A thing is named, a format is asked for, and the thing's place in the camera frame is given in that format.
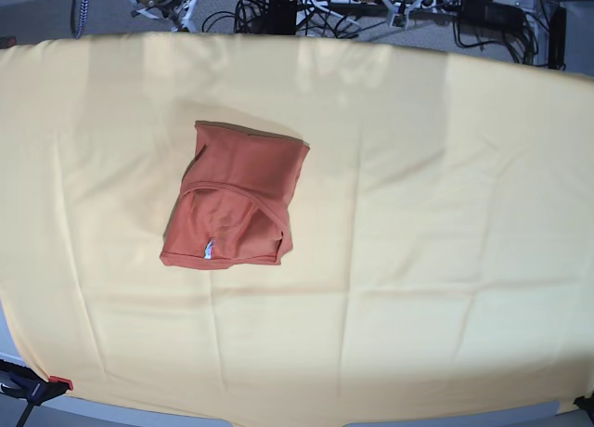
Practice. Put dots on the orange-red T-shirt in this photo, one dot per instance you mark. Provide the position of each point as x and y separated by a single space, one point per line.
234 198

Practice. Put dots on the yellow table cloth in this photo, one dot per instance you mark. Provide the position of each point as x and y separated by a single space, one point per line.
442 225

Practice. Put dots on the black power adapter box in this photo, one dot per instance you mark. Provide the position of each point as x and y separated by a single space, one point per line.
492 16

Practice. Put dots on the black tower case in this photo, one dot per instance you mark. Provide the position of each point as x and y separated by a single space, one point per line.
557 39

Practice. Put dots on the blue clamp with red tip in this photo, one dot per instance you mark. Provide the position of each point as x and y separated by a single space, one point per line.
19 382

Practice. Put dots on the red clamp at left edge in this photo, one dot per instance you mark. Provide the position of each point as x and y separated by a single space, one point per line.
7 42

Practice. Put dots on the black clamp right corner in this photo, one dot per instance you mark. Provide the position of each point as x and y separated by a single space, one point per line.
586 404

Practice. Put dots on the black central post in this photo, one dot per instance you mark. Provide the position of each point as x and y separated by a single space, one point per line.
280 17

